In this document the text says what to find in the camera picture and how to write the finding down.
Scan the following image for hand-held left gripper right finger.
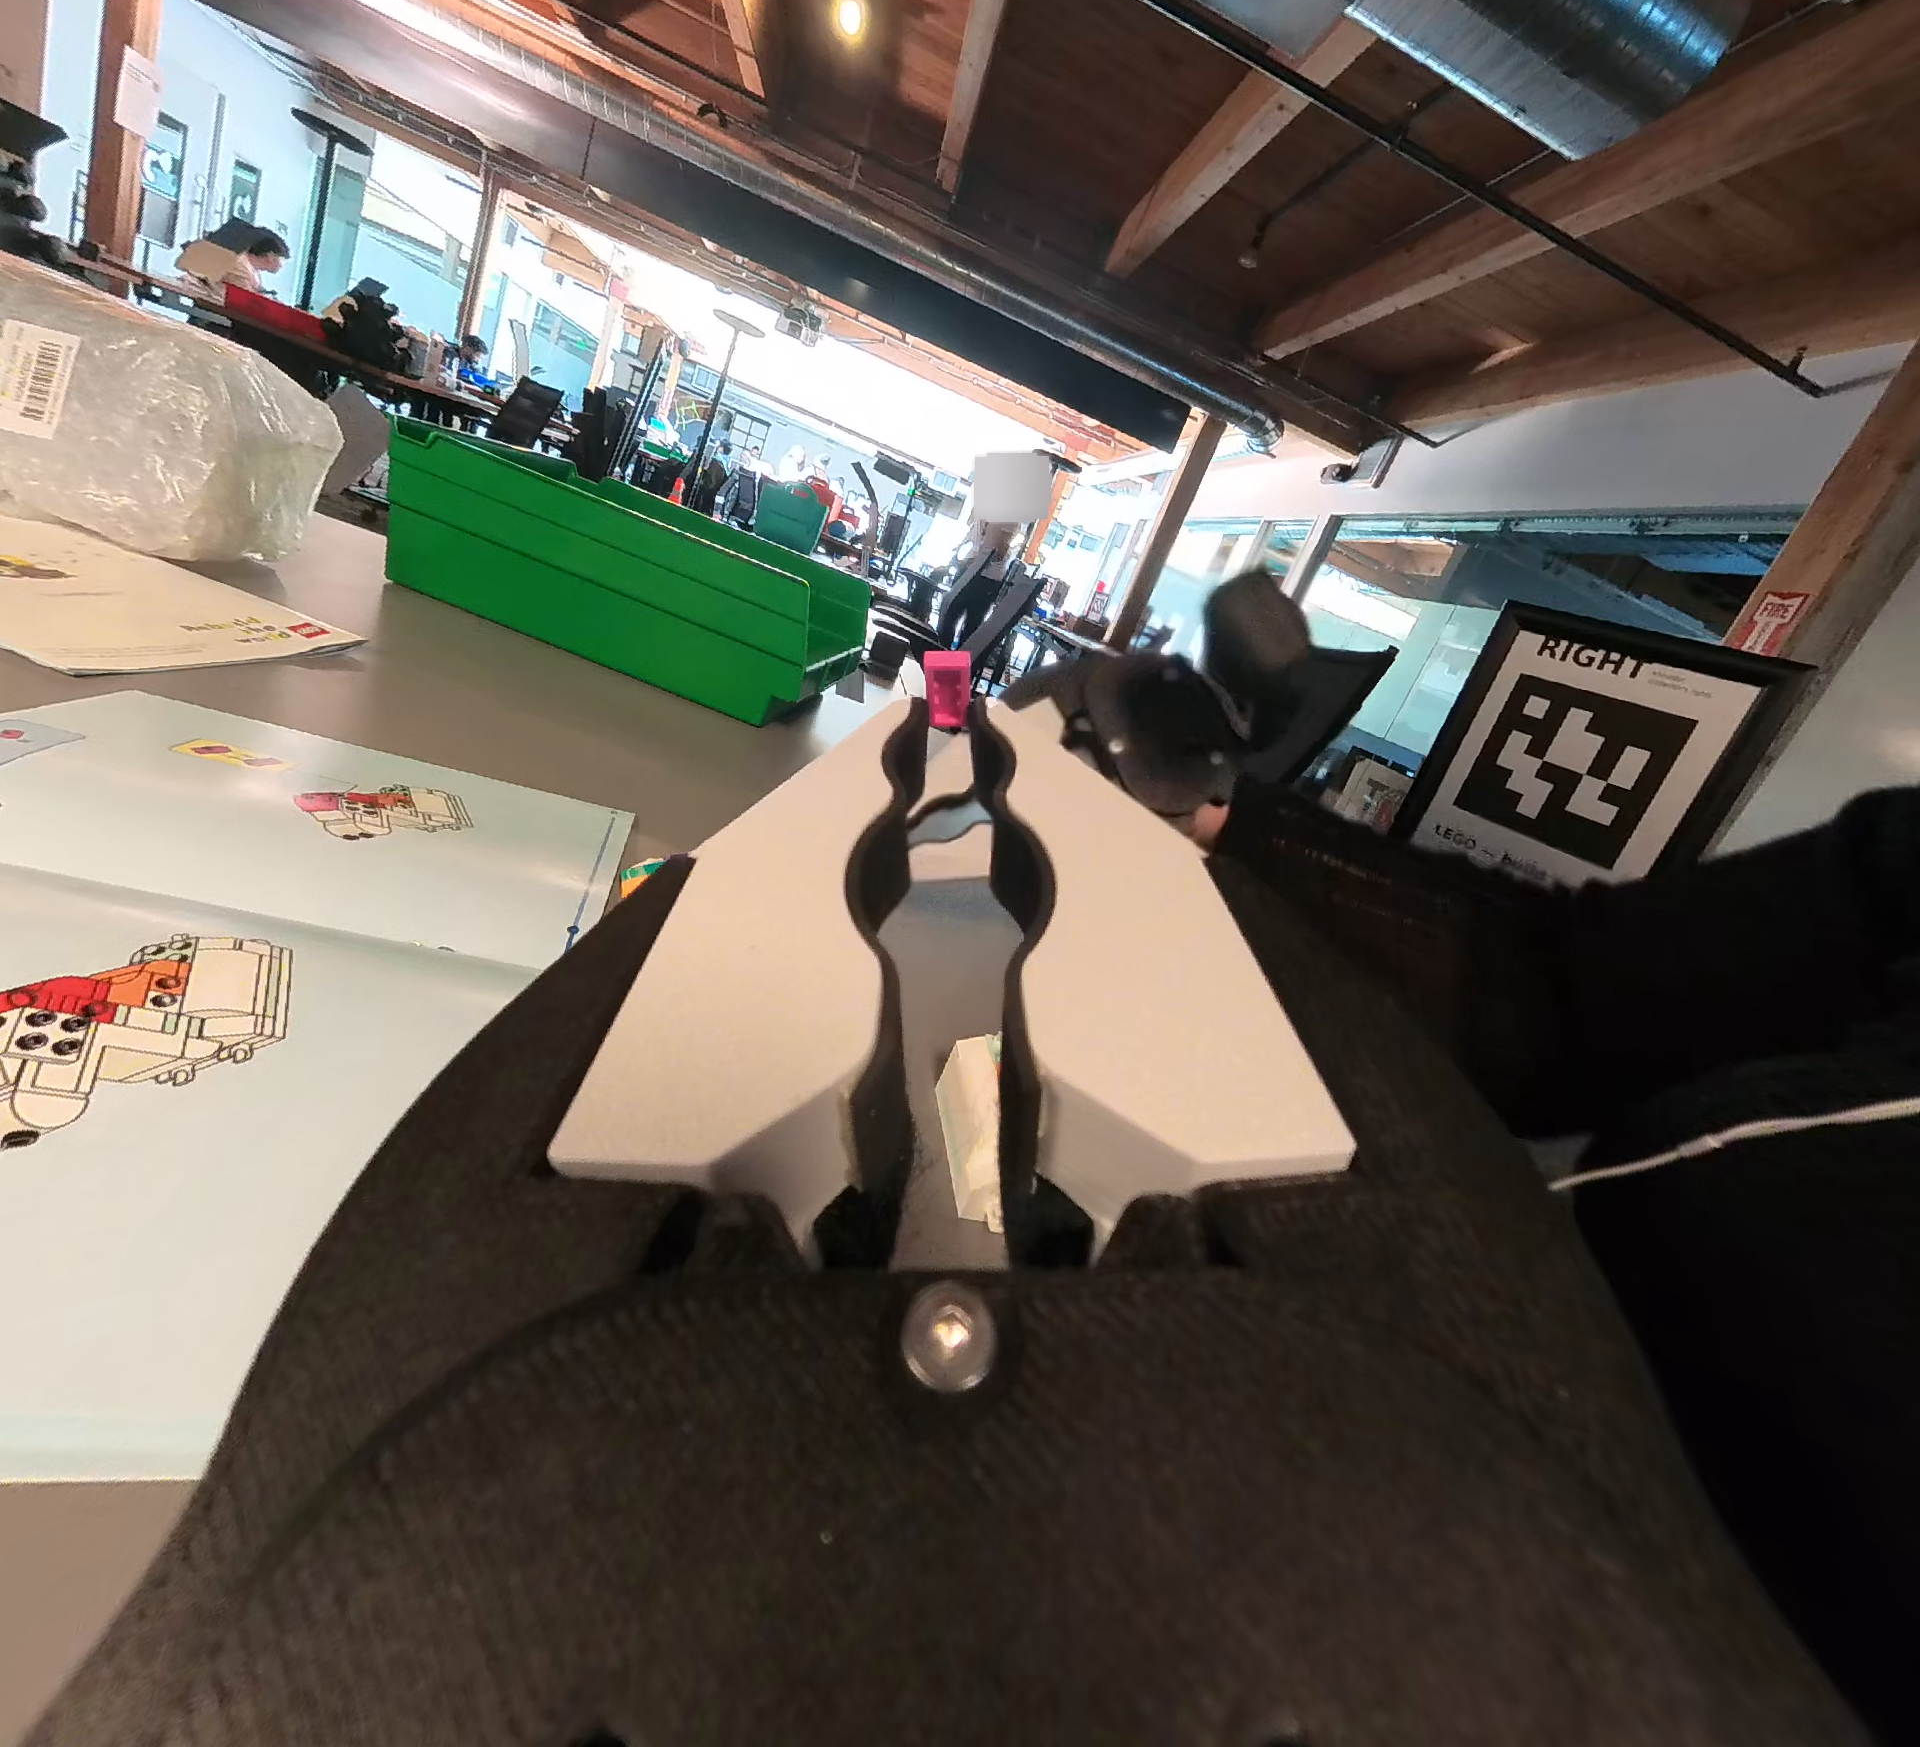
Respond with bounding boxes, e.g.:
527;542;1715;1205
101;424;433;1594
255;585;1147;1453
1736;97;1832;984
970;695;1359;1256

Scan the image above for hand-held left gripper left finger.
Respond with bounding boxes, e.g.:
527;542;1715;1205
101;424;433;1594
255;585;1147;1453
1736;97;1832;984
547;695;920;1273

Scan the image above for framed marker sign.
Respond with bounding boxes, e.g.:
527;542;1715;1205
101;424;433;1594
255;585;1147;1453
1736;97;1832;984
1386;601;1819;887

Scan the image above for green plastic bin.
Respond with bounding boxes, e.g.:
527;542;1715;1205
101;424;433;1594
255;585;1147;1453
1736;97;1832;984
385;419;875;731

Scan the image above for pale blue instruction booklet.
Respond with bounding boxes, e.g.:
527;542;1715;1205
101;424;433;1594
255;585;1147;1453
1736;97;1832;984
0;686;640;1486

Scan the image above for black floor lamp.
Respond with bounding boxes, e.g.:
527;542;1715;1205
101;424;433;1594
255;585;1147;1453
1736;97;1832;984
716;307;769;462
292;107;376;307

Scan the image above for person's body black clothing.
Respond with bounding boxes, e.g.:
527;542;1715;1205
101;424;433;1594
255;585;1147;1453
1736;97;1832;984
1544;1026;1920;1747

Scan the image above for white instruction booklet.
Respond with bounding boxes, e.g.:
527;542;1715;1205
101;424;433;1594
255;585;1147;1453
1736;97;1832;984
0;559;368;676

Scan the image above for black desk device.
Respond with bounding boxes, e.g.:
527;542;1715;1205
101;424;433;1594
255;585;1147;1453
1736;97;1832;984
0;100;72;266
326;287;415;377

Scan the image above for clear plastic bag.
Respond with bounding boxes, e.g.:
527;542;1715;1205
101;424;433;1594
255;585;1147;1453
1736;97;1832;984
0;271;348;560

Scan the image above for white cable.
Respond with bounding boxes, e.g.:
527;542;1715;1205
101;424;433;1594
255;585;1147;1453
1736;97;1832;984
1554;1103;1920;1193

